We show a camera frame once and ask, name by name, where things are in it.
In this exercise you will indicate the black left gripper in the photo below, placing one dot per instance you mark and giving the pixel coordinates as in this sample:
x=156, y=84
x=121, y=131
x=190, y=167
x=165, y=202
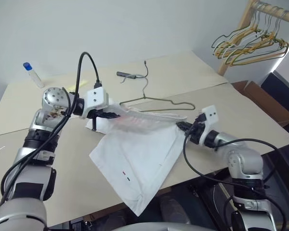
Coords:
x=96, y=113

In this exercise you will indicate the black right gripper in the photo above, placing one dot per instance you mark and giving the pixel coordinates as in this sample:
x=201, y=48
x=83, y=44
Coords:
x=195, y=132

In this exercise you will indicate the white cloth garment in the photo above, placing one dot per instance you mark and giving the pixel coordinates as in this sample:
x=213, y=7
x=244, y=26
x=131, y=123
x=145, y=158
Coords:
x=135, y=156

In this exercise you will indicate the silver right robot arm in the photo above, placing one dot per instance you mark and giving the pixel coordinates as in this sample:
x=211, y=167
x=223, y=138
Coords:
x=245, y=161

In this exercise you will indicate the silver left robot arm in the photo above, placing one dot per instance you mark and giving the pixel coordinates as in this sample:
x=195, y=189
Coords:
x=26, y=173

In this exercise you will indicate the grey usb hub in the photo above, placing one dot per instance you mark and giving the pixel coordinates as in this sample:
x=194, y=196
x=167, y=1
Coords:
x=125, y=74

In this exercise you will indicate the yellow sticky note pad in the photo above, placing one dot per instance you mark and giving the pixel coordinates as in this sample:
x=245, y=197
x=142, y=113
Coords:
x=83, y=83

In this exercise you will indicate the clear tube blue cap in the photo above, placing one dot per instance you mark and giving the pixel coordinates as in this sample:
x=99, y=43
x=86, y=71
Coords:
x=35, y=75

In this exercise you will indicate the brown cardboard box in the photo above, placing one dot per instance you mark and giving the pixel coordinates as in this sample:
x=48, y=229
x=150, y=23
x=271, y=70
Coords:
x=267, y=101

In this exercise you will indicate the wooden clothes rack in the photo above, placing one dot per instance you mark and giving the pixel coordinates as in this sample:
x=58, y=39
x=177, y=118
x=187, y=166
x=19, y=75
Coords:
x=233, y=50

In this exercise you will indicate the black furniture panel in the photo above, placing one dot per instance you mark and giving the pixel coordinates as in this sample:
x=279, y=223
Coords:
x=281, y=91

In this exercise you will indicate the silver robot torso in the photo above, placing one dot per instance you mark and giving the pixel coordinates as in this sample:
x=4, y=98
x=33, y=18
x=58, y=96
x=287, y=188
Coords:
x=154, y=227

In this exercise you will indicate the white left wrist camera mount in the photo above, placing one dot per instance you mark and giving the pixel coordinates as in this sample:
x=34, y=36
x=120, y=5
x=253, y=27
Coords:
x=96, y=98

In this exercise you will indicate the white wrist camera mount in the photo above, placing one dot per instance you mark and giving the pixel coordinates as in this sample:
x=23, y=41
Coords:
x=210, y=114
x=96, y=98

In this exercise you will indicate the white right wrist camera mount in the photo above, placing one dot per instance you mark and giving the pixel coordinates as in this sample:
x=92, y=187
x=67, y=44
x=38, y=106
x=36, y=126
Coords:
x=210, y=114

